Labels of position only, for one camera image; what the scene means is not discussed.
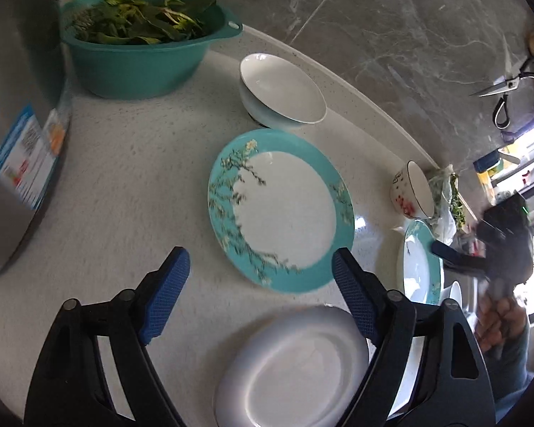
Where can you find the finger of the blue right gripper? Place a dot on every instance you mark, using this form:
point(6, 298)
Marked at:
point(459, 262)

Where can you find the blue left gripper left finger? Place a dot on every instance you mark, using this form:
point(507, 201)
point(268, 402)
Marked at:
point(158, 292)

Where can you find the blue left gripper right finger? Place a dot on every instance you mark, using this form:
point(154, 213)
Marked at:
point(362, 292)

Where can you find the teal floral plate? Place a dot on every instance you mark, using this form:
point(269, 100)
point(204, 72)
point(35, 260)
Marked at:
point(420, 274)
point(279, 210)

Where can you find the white bowl dark rim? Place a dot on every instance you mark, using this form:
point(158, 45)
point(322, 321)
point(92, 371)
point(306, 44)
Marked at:
point(453, 291)

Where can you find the plain white plate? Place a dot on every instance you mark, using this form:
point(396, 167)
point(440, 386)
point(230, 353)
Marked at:
point(302, 369)

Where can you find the kitchen scissors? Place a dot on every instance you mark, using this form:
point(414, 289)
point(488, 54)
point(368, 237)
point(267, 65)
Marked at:
point(503, 89)

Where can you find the right hand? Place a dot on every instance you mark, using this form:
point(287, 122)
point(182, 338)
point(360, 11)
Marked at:
point(498, 321)

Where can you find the plastic bag of greens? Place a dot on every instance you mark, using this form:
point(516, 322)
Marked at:
point(450, 214)

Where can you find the white bowl red flowers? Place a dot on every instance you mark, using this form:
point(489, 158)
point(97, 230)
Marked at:
point(410, 193)

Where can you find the stainless steel pot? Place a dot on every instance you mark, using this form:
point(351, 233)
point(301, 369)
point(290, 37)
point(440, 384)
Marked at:
point(34, 115)

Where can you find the teal colander with greens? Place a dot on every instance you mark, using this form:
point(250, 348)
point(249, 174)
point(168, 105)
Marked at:
point(137, 49)

